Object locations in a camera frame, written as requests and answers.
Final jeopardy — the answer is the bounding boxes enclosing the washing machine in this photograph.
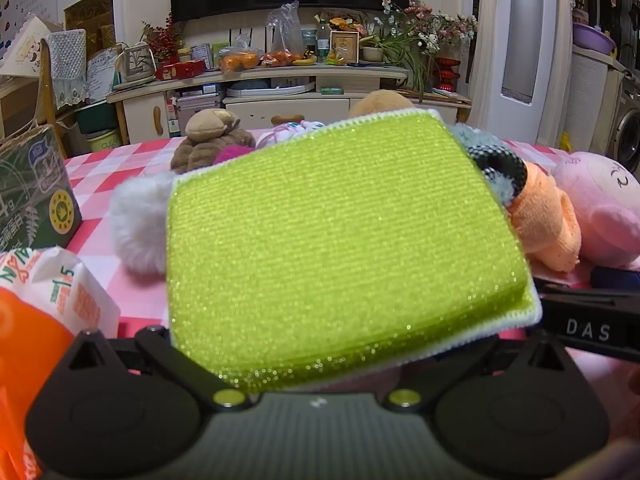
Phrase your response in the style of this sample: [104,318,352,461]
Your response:
[602,72,640,173]

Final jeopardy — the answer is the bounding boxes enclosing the cream TV cabinet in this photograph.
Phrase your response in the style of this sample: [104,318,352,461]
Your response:
[106,64,473,147]

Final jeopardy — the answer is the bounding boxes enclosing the brown plush ring toy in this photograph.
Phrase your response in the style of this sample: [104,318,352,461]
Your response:
[170,109,257,173]

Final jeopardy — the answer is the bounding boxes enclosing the framed picture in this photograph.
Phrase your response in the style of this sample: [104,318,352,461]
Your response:
[330,31,361,64]

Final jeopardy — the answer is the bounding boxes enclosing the green scouring sponge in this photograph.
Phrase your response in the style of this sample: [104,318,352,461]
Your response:
[166,109,543,395]

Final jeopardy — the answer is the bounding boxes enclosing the red vase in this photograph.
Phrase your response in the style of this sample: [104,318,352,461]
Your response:
[434,56,461,94]

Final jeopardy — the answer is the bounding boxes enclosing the magenta knitted plush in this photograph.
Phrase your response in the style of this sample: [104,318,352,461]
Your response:
[214,144,256,166]

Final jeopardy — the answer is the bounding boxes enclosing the dark green storage bin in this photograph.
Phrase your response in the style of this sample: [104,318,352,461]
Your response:
[75,101,119,133]

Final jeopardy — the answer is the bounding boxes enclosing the green plastic bottle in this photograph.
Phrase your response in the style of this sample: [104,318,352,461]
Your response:
[316,20,332,59]

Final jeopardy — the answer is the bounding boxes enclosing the wooden chair with lace cover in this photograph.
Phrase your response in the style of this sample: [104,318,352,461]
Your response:
[39,29,91,146]

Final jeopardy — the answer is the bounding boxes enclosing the orange plush toy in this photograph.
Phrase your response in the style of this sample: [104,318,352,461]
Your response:
[504,160,583,272]

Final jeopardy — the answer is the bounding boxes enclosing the teal plush with checkered bow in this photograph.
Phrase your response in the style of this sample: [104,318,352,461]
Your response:
[446,122,529,207]

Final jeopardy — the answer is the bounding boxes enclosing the green printed cardboard box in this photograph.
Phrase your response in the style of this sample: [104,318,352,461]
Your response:
[0,124,83,252]

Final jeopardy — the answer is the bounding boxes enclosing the white floral cloth bundle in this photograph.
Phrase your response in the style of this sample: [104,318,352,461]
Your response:
[256,120,326,150]

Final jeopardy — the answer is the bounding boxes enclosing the potted green plant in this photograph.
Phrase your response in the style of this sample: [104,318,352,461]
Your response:
[360,30,436,101]

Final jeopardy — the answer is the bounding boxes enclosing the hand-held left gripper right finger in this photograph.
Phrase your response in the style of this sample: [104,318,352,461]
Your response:
[387,330,581,412]

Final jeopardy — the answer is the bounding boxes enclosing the white standing air conditioner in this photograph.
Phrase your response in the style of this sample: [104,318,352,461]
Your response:
[492,0,561,136]

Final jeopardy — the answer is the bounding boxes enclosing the low bag of oranges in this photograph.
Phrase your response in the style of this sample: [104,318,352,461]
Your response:
[219,47,263,72]

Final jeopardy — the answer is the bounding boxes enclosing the artificial flower bouquet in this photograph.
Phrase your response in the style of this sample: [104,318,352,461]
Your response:
[382,0,480,53]

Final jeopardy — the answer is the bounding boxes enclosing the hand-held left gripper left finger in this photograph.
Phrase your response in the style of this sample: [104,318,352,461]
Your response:
[60,327,249,413]

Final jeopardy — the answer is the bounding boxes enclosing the pink checkered tablecloth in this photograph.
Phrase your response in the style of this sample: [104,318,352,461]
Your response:
[62,127,640,441]

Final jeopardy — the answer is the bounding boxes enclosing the red gift box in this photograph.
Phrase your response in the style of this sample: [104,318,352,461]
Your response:
[155,60,207,81]

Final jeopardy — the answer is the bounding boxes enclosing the red berry branch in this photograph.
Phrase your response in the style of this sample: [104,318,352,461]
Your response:
[141,12,187,63]

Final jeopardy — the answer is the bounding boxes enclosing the white fluffy plush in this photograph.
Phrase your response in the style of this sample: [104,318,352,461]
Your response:
[109,172,177,277]

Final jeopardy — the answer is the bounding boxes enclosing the tan plush toy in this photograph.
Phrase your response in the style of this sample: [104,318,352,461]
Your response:
[348,89,417,120]

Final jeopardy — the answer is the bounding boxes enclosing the dark blue cloth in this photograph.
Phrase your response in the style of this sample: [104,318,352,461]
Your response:
[590,265,640,291]

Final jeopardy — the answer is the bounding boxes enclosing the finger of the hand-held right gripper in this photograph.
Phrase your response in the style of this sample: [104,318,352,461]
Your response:
[535,285,640,361]

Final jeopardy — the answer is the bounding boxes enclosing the cream printed paper board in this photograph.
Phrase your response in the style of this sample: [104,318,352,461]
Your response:
[0,15,65,80]

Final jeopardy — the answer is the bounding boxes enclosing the light green waste bin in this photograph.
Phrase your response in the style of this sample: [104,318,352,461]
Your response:
[85,127,123,153]

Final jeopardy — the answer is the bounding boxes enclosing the grey storage box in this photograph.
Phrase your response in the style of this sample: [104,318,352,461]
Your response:
[175,94,223,137]

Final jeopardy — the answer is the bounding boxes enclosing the white curtain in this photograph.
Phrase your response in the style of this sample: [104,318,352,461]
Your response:
[466,0,501,126]

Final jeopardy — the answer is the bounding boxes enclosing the purple basin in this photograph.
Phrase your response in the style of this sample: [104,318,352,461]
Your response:
[572,22,617,56]

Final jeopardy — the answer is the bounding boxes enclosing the small glass fish tank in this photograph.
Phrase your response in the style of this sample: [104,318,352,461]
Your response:
[121,41,157,84]

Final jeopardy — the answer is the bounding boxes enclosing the pink plush toy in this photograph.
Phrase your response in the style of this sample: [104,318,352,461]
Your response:
[551,151,640,270]

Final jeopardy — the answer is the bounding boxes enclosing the white orange plastic bag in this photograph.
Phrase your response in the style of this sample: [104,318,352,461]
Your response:
[0,246,122,480]

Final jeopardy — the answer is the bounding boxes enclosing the tall clear bag of oranges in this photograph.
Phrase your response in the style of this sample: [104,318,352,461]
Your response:
[265,2,307,68]

